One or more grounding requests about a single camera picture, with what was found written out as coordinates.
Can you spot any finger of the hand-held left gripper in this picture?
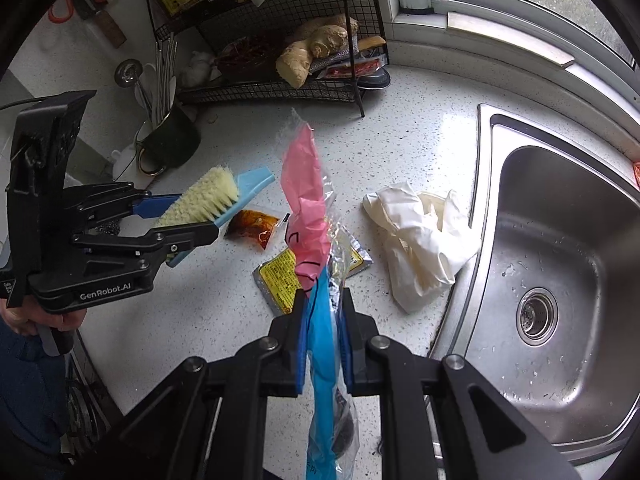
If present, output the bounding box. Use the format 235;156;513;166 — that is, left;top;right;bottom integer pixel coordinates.
71;220;221;268
65;182;182;222

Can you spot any bundle of steel chopsticks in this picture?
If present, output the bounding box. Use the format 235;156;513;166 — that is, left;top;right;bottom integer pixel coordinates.
153;32;180;129

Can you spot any black wire rack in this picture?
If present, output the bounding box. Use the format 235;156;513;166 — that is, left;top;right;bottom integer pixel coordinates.
145;0;392;119

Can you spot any black round lid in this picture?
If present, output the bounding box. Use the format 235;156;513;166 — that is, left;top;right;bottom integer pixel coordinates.
357;67;392;91

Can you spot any person's blue clothing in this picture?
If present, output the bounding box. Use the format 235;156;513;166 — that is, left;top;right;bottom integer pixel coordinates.
0;317;72;462

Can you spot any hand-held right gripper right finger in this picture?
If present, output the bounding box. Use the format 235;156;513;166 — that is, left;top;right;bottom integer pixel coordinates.
337;287;582;480

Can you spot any red sauce packet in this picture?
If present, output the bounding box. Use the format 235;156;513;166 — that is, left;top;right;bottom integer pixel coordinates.
322;57;385;79

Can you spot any yellow foil packet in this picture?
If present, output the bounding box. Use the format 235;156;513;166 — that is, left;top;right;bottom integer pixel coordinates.
252;227;374;316

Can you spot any blue scrub brush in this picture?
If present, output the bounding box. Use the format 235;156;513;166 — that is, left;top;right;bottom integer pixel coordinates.
154;165;275;267

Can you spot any steel skimmer ladle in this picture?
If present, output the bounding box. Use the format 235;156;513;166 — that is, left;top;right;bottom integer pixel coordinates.
114;58;151;116

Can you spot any red chili oil sachet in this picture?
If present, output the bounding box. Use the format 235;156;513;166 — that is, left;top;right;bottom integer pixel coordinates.
223;208;291;251

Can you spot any crumpled white rubber glove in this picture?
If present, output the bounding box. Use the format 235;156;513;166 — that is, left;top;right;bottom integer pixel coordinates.
362;181;482;315

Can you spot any person's left hand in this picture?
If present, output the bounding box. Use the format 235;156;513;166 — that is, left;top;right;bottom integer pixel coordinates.
4;304;89;337

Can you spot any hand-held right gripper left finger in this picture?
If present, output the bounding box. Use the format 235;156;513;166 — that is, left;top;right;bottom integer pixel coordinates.
65;287;311;480

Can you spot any wooden handled knife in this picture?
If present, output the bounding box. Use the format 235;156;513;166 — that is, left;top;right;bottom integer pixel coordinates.
69;0;127;50

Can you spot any pink blue plastic bag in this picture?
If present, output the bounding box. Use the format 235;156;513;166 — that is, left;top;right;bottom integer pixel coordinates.
279;107;362;480

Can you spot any white lidded jar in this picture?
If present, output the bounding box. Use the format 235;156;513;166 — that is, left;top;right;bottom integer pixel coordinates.
110;145;151;184

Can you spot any garlic bulb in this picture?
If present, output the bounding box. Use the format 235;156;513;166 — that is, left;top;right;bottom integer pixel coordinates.
180;50;221;86

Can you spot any white spoon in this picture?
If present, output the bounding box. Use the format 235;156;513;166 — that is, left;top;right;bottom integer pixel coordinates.
139;62;177;126

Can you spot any steel sink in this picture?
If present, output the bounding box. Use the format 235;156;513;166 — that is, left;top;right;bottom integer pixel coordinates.
427;102;640;462

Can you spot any dark green mug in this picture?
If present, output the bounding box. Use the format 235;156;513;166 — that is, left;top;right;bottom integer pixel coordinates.
134;102;202;176

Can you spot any dried red chili bag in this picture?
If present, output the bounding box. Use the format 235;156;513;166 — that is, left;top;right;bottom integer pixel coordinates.
215;34;297;74

